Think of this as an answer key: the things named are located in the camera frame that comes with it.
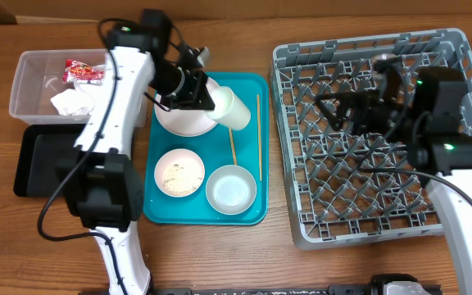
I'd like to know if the wooden chopstick right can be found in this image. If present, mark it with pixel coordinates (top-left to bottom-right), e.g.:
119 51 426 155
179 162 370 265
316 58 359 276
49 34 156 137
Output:
256 94 262 181

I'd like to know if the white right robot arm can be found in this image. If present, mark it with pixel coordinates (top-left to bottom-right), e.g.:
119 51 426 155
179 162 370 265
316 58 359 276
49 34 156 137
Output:
315 56 472 294

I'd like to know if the wooden chopstick left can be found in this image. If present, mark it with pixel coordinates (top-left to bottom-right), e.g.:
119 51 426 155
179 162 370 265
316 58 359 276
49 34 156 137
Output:
229 128 238 166

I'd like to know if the black plastic tray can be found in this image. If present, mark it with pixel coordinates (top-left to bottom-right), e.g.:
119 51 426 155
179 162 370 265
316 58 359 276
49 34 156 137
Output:
12 122 134 198

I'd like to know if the pale green plastic cup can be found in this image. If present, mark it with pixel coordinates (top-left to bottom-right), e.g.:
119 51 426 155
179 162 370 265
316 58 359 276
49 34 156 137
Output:
206 86 251 131

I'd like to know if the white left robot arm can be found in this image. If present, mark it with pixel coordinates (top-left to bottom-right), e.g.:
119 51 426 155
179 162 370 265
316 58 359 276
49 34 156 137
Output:
37 9 215 294

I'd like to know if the wooden chopstick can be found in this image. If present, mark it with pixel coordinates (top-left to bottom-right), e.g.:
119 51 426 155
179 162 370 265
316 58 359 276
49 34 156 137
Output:
229 128 238 166
256 94 262 181

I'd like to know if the clear plastic waste bin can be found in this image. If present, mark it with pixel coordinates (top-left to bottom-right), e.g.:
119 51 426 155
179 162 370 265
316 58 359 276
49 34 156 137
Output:
8 48 149 129

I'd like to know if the grey dishwasher rack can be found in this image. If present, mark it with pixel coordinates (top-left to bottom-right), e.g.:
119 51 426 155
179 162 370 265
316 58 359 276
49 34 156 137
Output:
270 28 472 250

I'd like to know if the teal plastic tray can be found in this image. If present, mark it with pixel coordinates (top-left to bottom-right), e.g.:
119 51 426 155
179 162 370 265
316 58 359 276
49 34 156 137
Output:
143 72 270 225

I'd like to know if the large pink plate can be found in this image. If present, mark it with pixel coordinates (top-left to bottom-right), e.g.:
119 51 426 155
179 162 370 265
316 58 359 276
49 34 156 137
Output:
153 76 223 138

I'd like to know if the red snack wrapper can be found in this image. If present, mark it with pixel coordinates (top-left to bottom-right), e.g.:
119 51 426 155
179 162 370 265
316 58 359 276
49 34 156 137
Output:
62 59 106 84

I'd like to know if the small pink bowl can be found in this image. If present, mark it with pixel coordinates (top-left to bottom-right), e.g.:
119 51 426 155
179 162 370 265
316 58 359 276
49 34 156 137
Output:
154 148 205 197

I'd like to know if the grey green bowl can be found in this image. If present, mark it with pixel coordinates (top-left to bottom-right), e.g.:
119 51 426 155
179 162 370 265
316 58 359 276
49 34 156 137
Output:
205 165 257 216

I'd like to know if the white paper napkin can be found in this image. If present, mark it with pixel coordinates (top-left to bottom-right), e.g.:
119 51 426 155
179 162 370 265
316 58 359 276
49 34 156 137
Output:
51 64 106 116

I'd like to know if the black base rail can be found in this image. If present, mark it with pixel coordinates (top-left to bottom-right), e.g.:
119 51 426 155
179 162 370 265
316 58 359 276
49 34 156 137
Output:
78 273 442 295

